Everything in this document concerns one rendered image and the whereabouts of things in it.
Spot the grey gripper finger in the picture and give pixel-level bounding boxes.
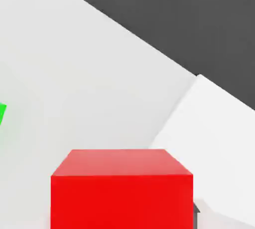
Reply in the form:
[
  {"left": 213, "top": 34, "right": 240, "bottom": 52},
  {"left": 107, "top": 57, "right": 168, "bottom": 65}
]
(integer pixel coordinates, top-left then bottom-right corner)
[{"left": 192, "top": 198, "right": 254, "bottom": 229}]

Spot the small red cube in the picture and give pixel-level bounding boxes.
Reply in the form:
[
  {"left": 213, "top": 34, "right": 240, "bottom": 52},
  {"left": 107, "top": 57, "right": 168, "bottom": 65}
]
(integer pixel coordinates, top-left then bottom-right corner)
[{"left": 50, "top": 149, "right": 194, "bottom": 229}]

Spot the small green cube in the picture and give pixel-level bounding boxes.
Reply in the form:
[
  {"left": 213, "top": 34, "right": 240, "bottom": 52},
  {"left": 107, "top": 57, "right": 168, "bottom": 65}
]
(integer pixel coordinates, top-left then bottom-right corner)
[{"left": 0, "top": 102, "right": 7, "bottom": 126}]

